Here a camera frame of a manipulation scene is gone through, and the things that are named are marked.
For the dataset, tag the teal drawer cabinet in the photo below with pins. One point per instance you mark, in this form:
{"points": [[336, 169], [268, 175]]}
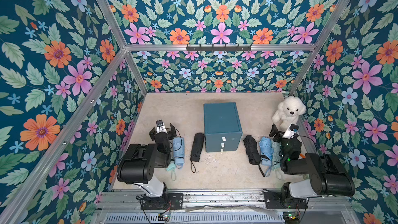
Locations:
{"points": [[222, 127]]}

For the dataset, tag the black umbrella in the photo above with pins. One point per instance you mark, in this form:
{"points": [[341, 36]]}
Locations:
{"points": [[196, 150], [252, 150]]}

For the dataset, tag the black wall hook rail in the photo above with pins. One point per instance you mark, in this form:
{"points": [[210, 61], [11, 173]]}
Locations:
{"points": [[222, 47]]}

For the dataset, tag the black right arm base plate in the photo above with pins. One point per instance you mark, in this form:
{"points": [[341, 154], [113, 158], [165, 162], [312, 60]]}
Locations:
{"points": [[279, 200]]}

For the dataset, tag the mint green umbrella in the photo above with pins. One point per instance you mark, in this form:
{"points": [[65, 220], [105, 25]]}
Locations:
{"points": [[172, 169], [276, 160]]}

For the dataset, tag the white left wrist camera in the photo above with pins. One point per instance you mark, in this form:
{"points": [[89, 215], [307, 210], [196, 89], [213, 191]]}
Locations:
{"points": [[160, 127]]}

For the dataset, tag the mint green umbrella right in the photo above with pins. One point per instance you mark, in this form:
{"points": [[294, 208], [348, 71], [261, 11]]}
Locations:
{"points": [[276, 160]]}

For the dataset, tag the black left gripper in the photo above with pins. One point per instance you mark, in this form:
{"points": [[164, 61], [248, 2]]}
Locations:
{"points": [[162, 133]]}

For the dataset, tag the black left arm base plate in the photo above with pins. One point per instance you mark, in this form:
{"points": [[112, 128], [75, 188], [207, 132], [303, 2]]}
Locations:
{"points": [[169, 201]]}

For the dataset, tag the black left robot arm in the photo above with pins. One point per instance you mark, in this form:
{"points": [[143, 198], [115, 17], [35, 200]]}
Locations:
{"points": [[139, 161]]}

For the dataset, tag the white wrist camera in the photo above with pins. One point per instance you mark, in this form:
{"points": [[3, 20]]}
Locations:
{"points": [[291, 132], [160, 127]]}

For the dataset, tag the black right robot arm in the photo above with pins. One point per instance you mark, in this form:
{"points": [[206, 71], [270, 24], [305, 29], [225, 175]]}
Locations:
{"points": [[326, 175]]}

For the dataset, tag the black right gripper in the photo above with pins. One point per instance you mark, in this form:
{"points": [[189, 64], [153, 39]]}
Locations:
{"points": [[276, 133]]}

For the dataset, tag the light blue umbrella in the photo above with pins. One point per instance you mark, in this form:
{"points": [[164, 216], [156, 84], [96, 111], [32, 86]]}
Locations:
{"points": [[266, 155], [178, 152]]}

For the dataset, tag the white plush dog toy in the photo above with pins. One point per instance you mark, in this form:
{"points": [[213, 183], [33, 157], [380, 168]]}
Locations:
{"points": [[288, 112]]}

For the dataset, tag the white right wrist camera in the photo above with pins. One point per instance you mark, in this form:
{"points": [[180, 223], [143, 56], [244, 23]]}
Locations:
{"points": [[291, 132]]}

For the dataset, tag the mint green umbrella left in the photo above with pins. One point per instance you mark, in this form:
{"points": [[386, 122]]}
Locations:
{"points": [[172, 169]]}

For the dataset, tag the aluminium front rail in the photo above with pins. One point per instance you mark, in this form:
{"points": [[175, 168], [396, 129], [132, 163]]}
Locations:
{"points": [[250, 206]]}

